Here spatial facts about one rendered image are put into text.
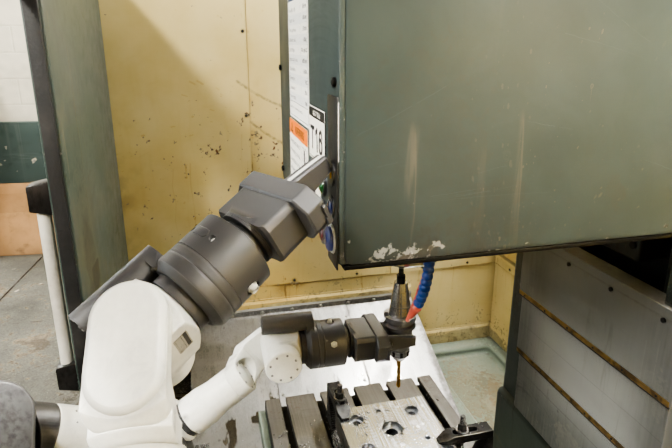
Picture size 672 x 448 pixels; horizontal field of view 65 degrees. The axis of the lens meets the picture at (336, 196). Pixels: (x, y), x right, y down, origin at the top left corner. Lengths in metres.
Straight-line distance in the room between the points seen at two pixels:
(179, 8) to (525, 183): 1.42
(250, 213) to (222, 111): 1.37
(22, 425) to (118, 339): 0.49
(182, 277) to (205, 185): 1.45
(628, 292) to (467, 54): 0.69
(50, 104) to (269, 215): 0.80
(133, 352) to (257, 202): 0.19
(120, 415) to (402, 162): 0.37
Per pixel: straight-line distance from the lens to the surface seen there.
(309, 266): 2.08
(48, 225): 1.38
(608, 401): 1.31
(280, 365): 0.98
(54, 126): 1.25
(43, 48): 1.24
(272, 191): 0.54
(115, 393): 0.46
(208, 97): 1.88
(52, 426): 0.99
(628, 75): 0.74
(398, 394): 1.62
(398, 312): 1.04
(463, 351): 2.42
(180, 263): 0.50
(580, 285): 1.28
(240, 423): 1.90
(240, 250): 0.50
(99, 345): 0.48
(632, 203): 0.79
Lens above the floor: 1.86
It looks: 16 degrees down
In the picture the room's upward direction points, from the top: straight up
